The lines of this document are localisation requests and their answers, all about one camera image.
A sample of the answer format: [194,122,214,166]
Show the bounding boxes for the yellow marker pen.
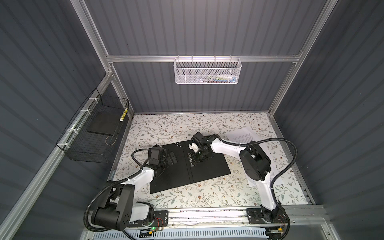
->
[119,108,128,122]

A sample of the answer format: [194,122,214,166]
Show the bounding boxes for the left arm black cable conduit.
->
[83,148,151,233]

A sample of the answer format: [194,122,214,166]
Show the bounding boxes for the metal folder clip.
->
[188,153,195,167]

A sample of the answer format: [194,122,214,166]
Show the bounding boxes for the orange folder black inside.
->
[150,140,231,194]

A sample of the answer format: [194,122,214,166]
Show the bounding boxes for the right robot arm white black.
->
[189,132,281,223]

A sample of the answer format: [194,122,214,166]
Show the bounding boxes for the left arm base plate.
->
[127,211,169,228]

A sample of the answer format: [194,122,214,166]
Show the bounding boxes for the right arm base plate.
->
[246,207,287,225]

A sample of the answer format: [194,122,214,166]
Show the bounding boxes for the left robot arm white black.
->
[83,145,177,233]

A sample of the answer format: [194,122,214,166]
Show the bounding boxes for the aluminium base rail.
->
[154,205,330,228]

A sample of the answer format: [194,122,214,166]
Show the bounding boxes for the pens in white basket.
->
[200,75,238,83]

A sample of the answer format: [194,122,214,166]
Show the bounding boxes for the floral table mat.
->
[112,112,310,211]

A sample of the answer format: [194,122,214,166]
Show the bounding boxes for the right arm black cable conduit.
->
[221,137,298,193]

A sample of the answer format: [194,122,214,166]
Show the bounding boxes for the white vented cover strip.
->
[89,227,268,240]

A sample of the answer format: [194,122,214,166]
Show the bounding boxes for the white wire mesh basket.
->
[173,57,242,85]

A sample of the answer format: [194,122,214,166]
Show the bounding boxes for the black pad in basket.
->
[87,112,121,136]

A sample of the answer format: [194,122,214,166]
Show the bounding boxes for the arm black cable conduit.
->
[83,148,151,233]
[221,137,298,193]

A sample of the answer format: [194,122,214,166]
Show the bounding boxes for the black wire mesh basket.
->
[57,89,130,164]

